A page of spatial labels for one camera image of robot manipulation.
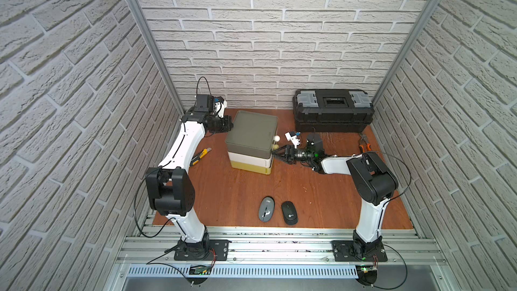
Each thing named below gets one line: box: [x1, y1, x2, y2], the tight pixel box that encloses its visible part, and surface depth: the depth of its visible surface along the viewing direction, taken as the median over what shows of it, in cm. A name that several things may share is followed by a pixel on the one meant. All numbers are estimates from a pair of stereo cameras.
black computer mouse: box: [281, 200, 299, 226], surface depth 83 cm
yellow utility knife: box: [189, 147, 213, 168], surface depth 101 cm
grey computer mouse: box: [258, 196, 276, 223], surface depth 84 cm
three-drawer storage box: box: [224, 110, 279, 176], surface depth 89 cm
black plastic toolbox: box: [292, 88, 375, 133], surface depth 103 cm
